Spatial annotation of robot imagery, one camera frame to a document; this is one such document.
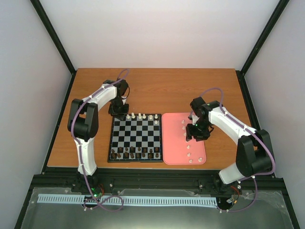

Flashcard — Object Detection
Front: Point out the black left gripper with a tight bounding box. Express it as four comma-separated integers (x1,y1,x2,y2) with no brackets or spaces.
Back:
108,97,129,120

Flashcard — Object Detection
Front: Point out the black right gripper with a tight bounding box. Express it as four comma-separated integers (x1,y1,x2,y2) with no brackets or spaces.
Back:
186,119,211,142

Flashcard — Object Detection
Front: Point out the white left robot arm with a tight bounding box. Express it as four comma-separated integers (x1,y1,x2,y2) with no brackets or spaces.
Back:
67,79,129,192

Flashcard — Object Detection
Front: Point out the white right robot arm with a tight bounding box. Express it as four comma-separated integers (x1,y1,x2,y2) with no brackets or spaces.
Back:
185,97,275,194

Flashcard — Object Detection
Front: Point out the pink plastic tray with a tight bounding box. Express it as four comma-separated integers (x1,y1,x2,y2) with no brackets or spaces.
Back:
162,113,206,166

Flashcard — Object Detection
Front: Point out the black and white chessboard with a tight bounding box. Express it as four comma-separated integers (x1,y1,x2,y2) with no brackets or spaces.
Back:
108,114,163,163

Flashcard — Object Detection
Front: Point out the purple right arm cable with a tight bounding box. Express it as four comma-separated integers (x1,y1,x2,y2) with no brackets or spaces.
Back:
197,87,276,213

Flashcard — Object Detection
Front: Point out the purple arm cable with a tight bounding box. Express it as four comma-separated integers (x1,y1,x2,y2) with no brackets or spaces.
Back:
197,87,276,213
70,68,124,213

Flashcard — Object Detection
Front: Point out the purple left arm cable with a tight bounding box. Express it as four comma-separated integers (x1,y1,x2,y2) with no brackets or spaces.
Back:
70,68,124,213

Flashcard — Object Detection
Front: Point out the black aluminium frame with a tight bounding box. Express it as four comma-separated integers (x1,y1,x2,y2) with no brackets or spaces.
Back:
15,0,289,229

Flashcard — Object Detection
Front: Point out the light blue cable duct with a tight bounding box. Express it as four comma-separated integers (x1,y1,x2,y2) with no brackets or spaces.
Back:
37,194,217,208

